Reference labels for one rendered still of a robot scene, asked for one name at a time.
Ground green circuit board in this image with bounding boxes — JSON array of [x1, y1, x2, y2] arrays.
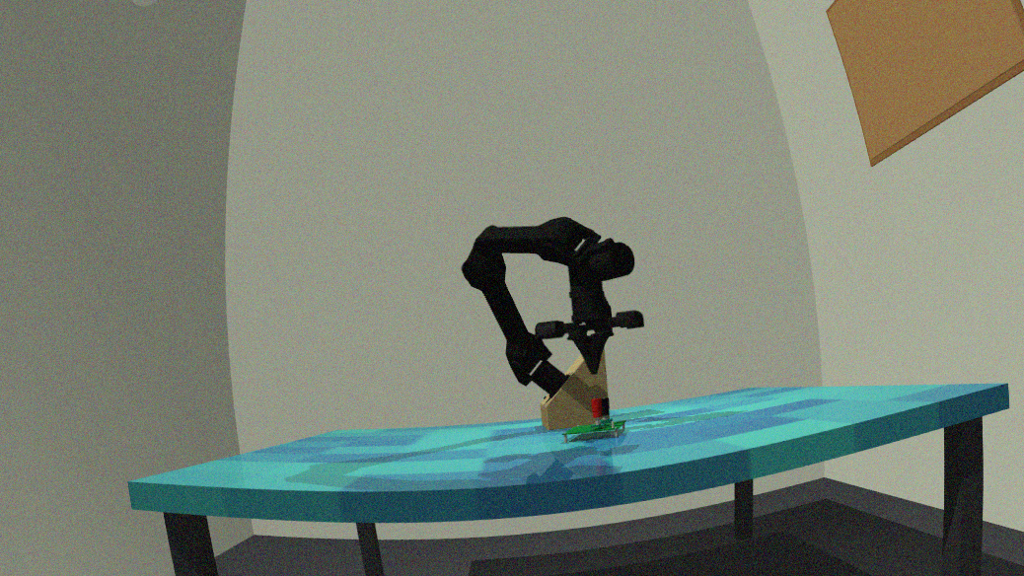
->
[[562, 397, 625, 443]]

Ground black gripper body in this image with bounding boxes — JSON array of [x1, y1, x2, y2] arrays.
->
[[535, 283, 644, 339]]

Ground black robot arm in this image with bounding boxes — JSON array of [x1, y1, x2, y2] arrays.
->
[[461, 217, 634, 397]]

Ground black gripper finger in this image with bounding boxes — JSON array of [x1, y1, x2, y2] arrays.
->
[[566, 335, 594, 375], [591, 332, 614, 375]]

